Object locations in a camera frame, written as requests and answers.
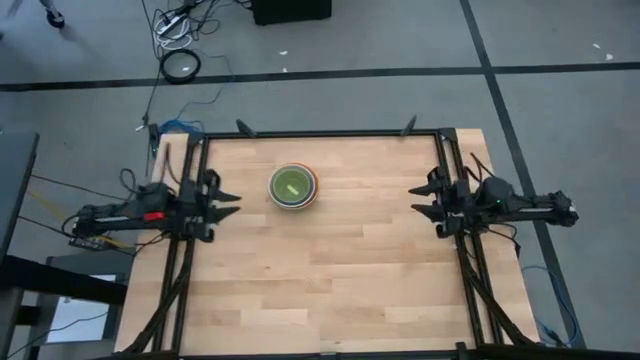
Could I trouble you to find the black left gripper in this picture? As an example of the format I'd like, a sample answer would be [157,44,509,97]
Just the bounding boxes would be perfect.
[177,169,243,244]

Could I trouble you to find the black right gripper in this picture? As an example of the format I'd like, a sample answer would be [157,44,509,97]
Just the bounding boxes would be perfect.
[407,167,474,239]

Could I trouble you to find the green plastic bowl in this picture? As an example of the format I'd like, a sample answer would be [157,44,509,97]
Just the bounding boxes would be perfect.
[269,165,316,207]

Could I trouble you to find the coloured bowls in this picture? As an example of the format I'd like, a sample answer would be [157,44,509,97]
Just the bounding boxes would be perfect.
[267,162,320,210]

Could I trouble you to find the black bench beam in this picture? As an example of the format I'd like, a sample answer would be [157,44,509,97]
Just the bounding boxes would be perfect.
[0,254,129,307]

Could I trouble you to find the white power strip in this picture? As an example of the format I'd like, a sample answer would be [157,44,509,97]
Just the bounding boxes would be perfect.
[154,12,189,37]

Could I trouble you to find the black box on floor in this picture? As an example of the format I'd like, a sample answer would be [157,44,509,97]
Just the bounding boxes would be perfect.
[251,0,333,27]

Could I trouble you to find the dark grey side table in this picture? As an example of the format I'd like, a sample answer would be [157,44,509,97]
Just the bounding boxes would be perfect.
[0,130,41,262]

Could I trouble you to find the person's foot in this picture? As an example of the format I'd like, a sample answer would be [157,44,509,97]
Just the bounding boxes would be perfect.
[38,0,67,29]

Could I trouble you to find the blue network cable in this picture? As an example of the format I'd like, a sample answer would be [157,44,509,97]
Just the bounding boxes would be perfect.
[158,118,205,136]
[521,264,582,349]

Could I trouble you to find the black aluminium table frame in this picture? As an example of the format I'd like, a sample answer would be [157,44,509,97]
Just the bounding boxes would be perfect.
[114,114,546,360]

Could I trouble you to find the black round ring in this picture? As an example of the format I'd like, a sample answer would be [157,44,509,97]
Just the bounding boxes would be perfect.
[158,48,203,85]

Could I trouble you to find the yellow cable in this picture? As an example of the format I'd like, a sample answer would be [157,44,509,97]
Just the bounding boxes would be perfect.
[27,189,132,250]

